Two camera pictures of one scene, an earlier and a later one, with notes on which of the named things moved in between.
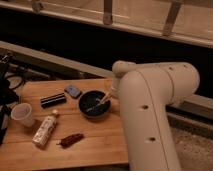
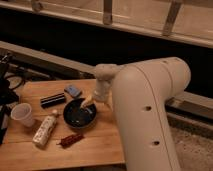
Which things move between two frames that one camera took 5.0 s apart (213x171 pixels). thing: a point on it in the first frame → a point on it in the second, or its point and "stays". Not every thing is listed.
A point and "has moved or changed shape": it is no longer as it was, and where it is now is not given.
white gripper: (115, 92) → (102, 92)
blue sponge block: (73, 90) stays
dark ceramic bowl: (91, 106) has moved or changed shape
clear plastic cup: (23, 112) stays
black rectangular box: (51, 100) stays
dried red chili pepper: (71, 140) stays
